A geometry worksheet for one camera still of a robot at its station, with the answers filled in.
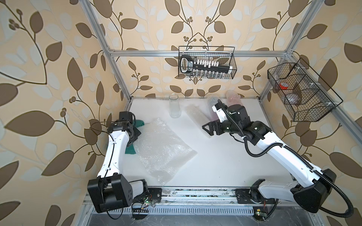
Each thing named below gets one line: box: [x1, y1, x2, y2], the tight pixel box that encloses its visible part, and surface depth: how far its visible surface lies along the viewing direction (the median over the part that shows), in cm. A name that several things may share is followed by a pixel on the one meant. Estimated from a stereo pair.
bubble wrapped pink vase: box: [225, 89, 243, 107], surface depth 114 cm
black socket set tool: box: [180, 54, 233, 74], surface depth 84 cm
